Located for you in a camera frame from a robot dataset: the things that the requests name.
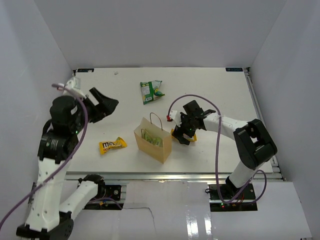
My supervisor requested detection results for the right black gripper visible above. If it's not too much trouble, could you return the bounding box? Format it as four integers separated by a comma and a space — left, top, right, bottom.
172, 111, 197, 145

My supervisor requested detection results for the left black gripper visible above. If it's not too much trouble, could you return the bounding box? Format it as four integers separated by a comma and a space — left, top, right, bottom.
71, 86, 119, 132

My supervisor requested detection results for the yellow snack bar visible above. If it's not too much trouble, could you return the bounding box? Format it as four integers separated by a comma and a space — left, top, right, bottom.
170, 128, 197, 142

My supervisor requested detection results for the green snack packet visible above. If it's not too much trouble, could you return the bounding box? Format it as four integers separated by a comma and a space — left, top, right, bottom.
141, 129, 154, 144
151, 137, 163, 147

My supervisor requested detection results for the brown paper bag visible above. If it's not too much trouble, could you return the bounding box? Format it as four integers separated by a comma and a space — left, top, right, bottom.
133, 112, 172, 164

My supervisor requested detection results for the yellow m&m's bag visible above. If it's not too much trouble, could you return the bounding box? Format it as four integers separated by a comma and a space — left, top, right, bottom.
99, 137, 128, 155

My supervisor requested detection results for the green chips bag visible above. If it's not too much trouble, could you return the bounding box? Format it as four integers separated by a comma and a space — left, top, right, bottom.
140, 80, 165, 105

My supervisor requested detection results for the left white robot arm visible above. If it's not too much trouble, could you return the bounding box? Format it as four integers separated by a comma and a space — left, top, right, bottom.
16, 87, 119, 240

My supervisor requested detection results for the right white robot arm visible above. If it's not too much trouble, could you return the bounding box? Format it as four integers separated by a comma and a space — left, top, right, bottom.
166, 100, 278, 201

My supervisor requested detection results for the blue label left corner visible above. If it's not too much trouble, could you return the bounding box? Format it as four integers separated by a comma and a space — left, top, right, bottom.
76, 68, 95, 73

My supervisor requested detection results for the blue label corner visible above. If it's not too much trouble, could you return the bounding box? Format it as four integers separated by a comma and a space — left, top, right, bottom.
76, 68, 95, 73
225, 67, 243, 72

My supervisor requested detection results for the blue label right corner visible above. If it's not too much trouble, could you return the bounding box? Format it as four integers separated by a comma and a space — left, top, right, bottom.
225, 67, 243, 72

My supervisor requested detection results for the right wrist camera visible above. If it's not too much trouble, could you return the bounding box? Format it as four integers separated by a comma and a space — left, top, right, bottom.
166, 110, 182, 127

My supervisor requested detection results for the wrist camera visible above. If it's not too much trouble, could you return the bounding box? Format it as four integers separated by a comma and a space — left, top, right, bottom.
63, 76, 86, 99
166, 110, 182, 127

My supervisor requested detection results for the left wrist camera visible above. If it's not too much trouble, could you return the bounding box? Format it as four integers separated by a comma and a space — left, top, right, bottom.
63, 76, 86, 99

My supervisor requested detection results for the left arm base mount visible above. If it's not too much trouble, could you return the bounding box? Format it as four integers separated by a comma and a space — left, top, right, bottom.
86, 185, 123, 210

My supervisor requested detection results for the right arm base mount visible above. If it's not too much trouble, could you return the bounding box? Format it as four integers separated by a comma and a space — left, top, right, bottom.
204, 183, 258, 212

